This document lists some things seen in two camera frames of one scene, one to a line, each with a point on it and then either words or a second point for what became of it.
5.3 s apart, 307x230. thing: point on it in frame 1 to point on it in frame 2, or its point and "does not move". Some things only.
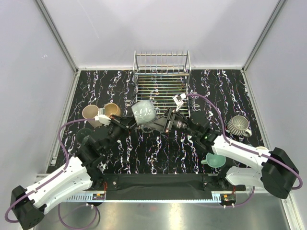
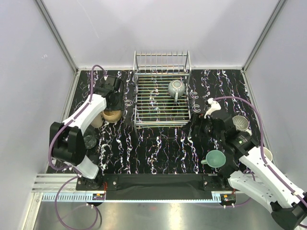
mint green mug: [214, 160] does not move
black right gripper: [163, 123] to [199, 120]
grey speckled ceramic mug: [144, 112] to [176, 88]
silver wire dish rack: [159, 78] does not move
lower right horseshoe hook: [196, 105] does not move
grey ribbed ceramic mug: [238, 125] does not move
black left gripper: [124, 123] to [120, 106]
